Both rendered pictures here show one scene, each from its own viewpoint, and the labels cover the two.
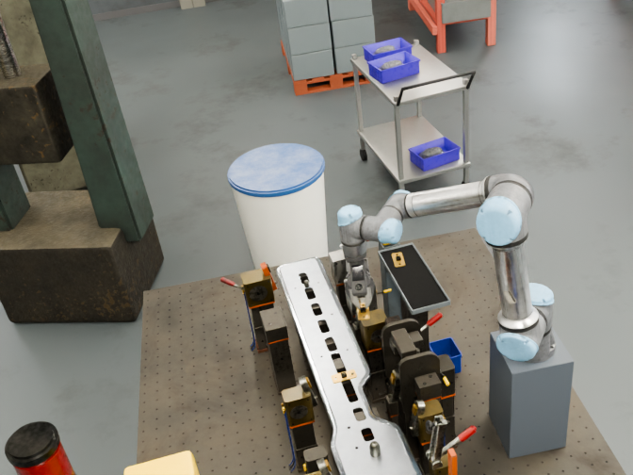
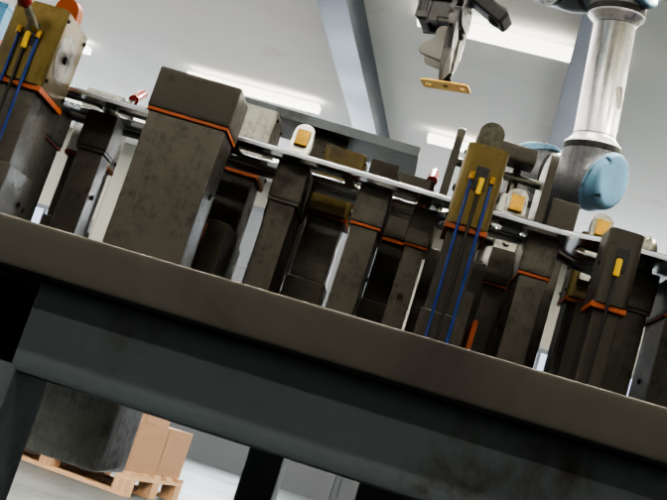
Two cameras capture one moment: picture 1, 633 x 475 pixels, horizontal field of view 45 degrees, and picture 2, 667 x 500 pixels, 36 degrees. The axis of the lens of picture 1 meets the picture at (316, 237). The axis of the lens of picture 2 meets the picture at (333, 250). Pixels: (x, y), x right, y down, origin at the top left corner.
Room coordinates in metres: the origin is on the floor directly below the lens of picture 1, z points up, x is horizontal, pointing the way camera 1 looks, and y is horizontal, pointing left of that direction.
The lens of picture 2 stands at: (1.58, 1.52, 0.60)
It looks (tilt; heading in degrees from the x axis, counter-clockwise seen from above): 10 degrees up; 285
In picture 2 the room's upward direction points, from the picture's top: 18 degrees clockwise
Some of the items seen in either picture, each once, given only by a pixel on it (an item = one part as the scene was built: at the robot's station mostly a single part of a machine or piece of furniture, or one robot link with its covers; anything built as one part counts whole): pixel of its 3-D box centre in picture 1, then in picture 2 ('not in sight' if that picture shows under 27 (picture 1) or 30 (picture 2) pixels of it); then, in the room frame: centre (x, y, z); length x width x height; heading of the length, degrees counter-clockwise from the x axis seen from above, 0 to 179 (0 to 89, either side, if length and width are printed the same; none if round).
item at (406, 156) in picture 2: (412, 276); (326, 135); (2.15, -0.32, 1.16); 0.37 x 0.14 x 0.02; 10
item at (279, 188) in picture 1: (284, 216); not in sight; (3.93, 0.18, 0.35); 0.57 x 0.57 x 0.70
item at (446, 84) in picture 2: (363, 310); (446, 82); (1.91, -0.12, 1.24); 0.08 x 0.04 x 0.01; 175
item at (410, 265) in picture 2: (352, 407); (399, 300); (1.87, -0.04, 0.84); 0.07 x 0.04 x 0.29; 100
